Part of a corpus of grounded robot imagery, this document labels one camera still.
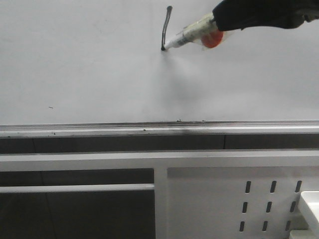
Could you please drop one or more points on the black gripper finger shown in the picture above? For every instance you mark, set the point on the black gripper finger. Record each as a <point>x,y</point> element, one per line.
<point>286,14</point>

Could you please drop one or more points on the white black whiteboard marker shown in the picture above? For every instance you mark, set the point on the white black whiteboard marker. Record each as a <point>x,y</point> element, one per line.
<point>193,32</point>

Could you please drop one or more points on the red round magnet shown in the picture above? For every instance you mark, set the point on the red round magnet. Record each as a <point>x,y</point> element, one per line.
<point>212,39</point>

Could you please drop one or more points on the white whiteboard with aluminium tray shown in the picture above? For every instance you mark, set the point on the white whiteboard with aluminium tray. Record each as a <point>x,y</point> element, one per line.
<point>89,67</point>

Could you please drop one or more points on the black drawn line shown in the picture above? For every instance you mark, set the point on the black drawn line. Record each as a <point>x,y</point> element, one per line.
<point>165,25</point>

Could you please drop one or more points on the white upper storage tray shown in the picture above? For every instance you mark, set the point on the white upper storage tray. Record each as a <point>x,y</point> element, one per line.
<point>309,208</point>

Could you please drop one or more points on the white storage tray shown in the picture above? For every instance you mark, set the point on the white storage tray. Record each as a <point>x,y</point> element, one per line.
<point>302,234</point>
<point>309,208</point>

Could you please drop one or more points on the white lower storage tray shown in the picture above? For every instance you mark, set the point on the white lower storage tray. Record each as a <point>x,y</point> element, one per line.
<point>302,234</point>

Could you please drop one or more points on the white metal stand frame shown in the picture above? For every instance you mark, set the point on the white metal stand frame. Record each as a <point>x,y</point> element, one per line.
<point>238,194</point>

